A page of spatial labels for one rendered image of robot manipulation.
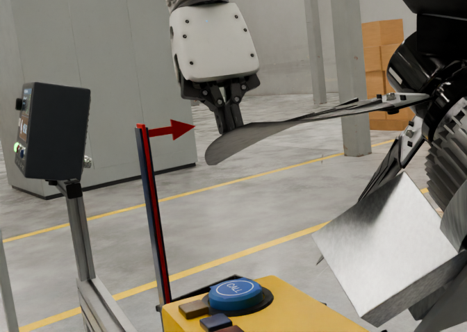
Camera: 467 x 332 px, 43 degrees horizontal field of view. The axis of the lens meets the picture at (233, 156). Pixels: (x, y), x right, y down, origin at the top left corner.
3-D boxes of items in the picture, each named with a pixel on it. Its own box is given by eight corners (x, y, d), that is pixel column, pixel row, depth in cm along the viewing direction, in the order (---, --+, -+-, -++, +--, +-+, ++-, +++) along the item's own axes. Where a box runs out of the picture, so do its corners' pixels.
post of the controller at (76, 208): (96, 278, 118) (80, 180, 115) (80, 282, 117) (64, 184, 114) (93, 274, 121) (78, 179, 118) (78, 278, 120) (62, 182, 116)
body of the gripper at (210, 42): (169, -8, 72) (191, 80, 71) (245, -14, 76) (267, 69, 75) (155, 17, 79) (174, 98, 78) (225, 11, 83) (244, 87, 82)
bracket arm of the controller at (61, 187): (83, 196, 115) (80, 181, 115) (67, 200, 114) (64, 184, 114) (64, 180, 137) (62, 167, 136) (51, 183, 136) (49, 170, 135)
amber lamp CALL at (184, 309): (210, 314, 43) (208, 305, 43) (186, 321, 42) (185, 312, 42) (201, 305, 44) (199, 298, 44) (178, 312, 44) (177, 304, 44)
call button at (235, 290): (273, 309, 44) (270, 286, 43) (223, 324, 42) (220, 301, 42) (249, 292, 47) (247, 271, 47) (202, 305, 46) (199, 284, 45)
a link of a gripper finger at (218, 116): (201, 87, 74) (213, 139, 73) (224, 83, 75) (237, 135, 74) (193, 94, 76) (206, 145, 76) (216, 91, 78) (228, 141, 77)
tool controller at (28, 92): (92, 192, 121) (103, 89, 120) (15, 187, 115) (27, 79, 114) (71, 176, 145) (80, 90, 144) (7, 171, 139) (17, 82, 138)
